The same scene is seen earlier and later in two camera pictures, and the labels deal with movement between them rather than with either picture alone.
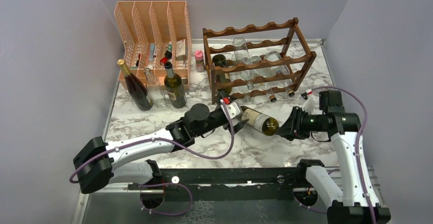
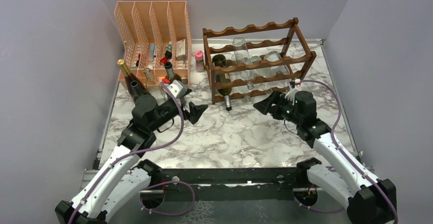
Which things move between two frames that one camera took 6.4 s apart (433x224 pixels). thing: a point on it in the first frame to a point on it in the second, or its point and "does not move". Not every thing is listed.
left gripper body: x=237 y=126 to x=181 y=104
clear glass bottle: x=155 y=89 does not move
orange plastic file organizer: x=155 y=33 does not move
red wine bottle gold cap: x=138 y=91 does not move
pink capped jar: x=199 y=62 does not move
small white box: x=181 y=49 does not move
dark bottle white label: x=266 y=124 to x=142 y=101
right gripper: x=292 y=127 to x=265 y=105
